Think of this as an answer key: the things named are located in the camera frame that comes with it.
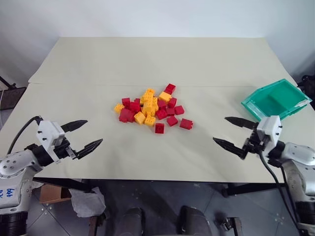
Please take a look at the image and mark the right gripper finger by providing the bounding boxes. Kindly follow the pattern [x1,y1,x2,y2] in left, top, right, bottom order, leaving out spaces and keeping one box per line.
[212,137,247,161]
[224,116,258,130]

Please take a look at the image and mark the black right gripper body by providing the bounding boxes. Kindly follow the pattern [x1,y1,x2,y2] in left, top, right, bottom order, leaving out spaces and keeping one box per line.
[242,128,266,154]

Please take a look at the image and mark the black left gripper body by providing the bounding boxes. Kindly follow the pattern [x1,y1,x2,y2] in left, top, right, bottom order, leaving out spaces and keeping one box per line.
[54,137,76,161]

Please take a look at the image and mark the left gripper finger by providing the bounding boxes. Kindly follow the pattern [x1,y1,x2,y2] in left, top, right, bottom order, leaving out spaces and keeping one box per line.
[73,138,104,160]
[61,119,89,134]

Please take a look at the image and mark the brown cardboard box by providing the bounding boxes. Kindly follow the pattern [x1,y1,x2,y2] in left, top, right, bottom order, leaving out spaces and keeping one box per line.
[39,183,72,204]

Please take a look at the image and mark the green plastic bin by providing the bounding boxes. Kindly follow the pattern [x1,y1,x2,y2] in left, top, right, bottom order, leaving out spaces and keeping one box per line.
[240,78,313,122]

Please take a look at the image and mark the white crumpled bag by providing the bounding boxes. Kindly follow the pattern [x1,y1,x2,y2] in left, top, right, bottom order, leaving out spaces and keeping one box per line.
[69,186,107,218]

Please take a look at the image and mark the beige paper table cover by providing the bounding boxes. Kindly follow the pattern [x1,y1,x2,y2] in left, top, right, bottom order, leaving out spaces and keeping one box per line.
[0,82,315,184]
[27,36,298,87]

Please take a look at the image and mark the dark stand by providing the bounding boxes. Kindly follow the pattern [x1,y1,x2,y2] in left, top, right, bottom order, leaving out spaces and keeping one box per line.
[0,75,27,112]

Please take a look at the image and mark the black equipment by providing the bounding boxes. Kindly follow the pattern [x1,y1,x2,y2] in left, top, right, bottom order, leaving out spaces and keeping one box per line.
[297,73,315,107]

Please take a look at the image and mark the dark rounded shape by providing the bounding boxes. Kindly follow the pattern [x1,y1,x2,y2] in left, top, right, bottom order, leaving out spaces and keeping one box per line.
[115,207,146,236]
[178,205,213,236]

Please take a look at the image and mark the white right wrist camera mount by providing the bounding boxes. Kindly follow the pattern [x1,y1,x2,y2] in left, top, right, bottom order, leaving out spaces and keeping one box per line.
[255,115,283,154]

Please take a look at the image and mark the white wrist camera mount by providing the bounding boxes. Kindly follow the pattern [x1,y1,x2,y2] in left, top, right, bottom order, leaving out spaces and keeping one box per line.
[255,115,283,154]
[36,120,66,164]

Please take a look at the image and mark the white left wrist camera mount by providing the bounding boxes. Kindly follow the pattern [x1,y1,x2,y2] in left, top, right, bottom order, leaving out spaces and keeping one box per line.
[36,120,66,164]

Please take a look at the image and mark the black table frame bar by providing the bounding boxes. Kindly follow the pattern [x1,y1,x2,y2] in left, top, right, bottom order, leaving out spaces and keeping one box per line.
[32,177,95,193]
[222,182,288,198]

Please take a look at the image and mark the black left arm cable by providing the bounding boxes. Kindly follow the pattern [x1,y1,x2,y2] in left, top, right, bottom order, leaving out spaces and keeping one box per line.
[6,115,43,155]

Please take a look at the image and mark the metal caster bracket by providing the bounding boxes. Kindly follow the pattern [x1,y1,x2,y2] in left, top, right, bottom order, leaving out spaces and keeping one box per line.
[220,215,245,236]

